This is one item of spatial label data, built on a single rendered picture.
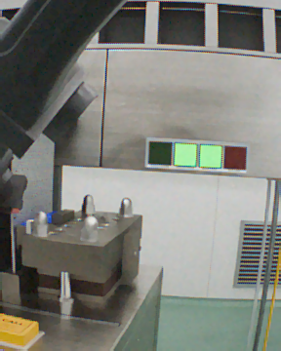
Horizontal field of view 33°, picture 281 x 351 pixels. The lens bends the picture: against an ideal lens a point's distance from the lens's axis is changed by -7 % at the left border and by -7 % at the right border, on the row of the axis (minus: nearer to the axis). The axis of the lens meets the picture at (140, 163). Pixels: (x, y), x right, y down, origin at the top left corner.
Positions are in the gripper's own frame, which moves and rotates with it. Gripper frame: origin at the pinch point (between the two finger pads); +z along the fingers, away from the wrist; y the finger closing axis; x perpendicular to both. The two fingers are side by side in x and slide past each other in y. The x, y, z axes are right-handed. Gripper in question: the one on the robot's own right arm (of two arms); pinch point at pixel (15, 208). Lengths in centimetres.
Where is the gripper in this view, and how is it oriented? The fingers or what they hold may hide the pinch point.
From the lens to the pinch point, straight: 98.6
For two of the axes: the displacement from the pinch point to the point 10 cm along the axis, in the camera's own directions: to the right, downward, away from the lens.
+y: 9.8, 0.6, -1.7
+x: 1.3, -8.8, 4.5
